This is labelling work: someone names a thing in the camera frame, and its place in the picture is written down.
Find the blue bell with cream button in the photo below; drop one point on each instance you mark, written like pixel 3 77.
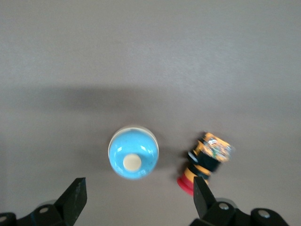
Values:
pixel 131 146

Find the orange switch with red cap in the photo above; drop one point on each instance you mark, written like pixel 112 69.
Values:
pixel 207 160

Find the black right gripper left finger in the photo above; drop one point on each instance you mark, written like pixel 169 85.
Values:
pixel 68 207

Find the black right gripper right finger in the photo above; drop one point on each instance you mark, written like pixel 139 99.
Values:
pixel 207 212

